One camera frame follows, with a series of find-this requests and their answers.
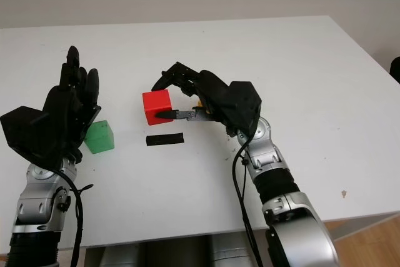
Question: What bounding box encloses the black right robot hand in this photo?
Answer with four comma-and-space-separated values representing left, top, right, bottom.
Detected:
151, 61, 238, 133

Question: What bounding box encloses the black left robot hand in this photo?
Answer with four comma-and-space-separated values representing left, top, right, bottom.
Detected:
42, 46, 103, 163

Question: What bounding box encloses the green wooden block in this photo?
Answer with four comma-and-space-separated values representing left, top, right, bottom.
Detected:
84, 119, 115, 154

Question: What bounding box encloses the red wooden block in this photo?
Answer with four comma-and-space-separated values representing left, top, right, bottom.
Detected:
142, 89, 174, 126

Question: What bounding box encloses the black tape strip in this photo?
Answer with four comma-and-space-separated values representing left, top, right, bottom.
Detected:
146, 133, 185, 148

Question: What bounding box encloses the silver right robot thigh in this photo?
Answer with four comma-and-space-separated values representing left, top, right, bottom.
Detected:
211, 232, 257, 267

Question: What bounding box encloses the silver robot thigh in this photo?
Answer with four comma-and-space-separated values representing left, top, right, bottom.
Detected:
211, 232, 257, 267
99, 243, 148, 267

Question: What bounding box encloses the silver left robot thigh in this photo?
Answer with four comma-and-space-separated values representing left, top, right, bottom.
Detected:
99, 243, 148, 267

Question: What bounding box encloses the dark grey robot waist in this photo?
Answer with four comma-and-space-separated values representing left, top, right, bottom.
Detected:
145, 237, 213, 267

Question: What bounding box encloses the black round object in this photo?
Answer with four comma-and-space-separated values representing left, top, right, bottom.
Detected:
389, 57, 400, 85

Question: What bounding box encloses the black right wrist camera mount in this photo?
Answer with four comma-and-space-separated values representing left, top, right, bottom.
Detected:
227, 81, 263, 141

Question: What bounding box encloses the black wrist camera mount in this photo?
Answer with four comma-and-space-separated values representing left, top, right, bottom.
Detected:
227, 81, 263, 141
0, 106, 65, 171

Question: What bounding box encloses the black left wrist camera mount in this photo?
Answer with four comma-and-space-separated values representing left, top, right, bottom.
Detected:
0, 106, 65, 171

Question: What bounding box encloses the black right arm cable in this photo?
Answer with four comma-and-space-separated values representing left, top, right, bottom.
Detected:
231, 123, 266, 267

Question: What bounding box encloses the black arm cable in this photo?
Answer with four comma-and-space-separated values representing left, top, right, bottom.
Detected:
231, 123, 266, 267
51, 169, 94, 267

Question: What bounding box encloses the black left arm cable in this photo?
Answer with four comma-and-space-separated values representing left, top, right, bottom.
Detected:
51, 169, 94, 267

